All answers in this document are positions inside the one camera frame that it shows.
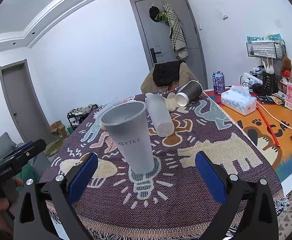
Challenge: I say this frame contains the frosted HEYTEA plastic cup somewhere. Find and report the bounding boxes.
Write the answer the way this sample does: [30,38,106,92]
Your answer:
[100,101,154,174]

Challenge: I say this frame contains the far left frosted plastic cup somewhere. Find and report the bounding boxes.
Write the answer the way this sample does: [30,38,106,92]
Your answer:
[94,96,135,126]

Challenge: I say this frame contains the long frosted plastic cup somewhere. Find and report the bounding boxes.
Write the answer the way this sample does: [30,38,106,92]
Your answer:
[145,93,175,137]

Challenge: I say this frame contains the dark paper coffee cup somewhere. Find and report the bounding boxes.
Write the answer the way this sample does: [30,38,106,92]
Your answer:
[175,80,203,107]

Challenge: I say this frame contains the person left hand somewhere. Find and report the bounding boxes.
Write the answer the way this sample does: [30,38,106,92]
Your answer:
[0,177,24,237]

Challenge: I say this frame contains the green floor mat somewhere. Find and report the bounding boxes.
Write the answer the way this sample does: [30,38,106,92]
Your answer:
[44,138,65,157]

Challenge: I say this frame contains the purple patterned woven tablecloth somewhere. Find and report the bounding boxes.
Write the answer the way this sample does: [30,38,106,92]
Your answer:
[41,95,289,239]

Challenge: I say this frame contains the cardboard box on floor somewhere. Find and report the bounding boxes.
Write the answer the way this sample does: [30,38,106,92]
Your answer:
[50,120,67,139]

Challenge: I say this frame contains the black shoe rack with shoes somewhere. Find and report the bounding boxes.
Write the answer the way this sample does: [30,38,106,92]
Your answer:
[67,104,98,130]

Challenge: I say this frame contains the grey interior door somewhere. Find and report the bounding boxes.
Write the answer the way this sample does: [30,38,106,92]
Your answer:
[0,60,55,145]

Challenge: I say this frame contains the red pencil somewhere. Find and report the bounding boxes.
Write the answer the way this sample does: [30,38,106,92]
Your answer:
[256,104,281,148]

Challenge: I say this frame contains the orange cat desk mat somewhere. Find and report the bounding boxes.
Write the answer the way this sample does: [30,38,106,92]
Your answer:
[206,89,292,182]

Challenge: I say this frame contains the white tissue box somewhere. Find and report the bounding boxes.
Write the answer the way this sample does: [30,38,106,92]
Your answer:
[221,85,257,116]

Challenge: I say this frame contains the purple soda can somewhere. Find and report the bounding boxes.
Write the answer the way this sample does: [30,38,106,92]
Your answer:
[212,71,225,95]

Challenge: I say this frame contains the white power strip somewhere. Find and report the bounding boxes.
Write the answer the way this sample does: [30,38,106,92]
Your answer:
[240,72,263,85]

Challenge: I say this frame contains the black mesh pen holder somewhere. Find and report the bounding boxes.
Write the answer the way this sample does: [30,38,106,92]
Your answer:
[262,72,282,94]

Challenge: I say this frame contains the tan chair with coat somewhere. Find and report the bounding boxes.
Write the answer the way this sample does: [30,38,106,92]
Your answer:
[141,61,198,94]

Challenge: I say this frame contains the black garment on chair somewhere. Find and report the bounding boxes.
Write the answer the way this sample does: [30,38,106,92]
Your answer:
[153,61,181,87]

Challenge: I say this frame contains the brown plush toy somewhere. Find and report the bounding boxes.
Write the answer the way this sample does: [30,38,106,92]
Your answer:
[281,56,292,78]

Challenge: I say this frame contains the plaid scarf on door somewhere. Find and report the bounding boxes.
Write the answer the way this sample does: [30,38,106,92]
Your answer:
[163,2,188,60]

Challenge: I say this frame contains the grey entrance door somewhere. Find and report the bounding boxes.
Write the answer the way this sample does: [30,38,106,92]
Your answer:
[130,0,208,89]

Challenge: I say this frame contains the black cap on door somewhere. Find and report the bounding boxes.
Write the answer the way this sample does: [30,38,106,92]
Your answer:
[149,5,160,22]

